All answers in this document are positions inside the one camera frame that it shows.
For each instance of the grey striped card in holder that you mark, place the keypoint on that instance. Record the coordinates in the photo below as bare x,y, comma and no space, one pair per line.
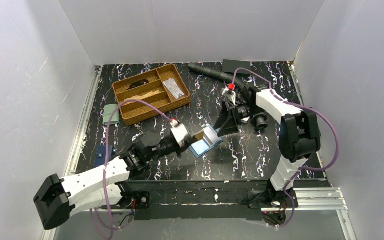
210,136

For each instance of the light blue card holder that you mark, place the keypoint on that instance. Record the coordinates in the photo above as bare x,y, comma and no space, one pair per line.
200,148

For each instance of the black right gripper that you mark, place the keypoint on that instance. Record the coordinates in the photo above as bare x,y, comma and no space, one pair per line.
231,110

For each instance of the white card in tray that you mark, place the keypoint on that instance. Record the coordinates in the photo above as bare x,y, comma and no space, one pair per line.
171,83

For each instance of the green small wallet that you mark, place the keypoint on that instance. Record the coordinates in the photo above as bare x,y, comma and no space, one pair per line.
111,114

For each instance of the wooden utensil in tray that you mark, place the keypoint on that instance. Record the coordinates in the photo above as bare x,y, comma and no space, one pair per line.
138,97

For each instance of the silver VIP credit card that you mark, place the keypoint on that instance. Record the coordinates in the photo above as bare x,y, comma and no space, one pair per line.
177,93

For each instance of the dark blue wallet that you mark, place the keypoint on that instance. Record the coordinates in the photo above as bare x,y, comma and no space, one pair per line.
100,155

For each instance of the black box right side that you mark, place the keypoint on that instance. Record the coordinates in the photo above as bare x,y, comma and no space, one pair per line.
311,111

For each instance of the woven wicker organizer tray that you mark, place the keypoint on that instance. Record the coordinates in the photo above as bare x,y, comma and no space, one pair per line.
154,93

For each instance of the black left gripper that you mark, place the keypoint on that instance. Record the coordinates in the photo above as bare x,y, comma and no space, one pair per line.
188,145

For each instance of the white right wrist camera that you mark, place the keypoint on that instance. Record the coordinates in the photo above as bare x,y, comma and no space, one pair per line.
230,95

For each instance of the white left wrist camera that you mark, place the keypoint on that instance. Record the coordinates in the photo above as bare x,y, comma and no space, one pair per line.
180,132

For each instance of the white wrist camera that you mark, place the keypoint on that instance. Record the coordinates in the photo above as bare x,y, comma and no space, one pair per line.
230,95
180,132

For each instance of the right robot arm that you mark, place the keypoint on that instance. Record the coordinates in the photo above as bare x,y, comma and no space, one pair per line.
299,135

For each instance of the black item in tray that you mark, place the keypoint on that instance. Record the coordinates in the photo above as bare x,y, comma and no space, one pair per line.
138,84

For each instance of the orange VIP credit card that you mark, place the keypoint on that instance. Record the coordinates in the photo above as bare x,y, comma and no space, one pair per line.
199,136

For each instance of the gold VIP credit card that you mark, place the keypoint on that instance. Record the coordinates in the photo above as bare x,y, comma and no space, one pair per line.
147,95

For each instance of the black flat box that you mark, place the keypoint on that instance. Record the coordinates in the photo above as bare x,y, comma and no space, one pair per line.
230,66

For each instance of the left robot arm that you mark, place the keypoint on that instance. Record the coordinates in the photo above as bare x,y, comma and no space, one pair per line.
60,198

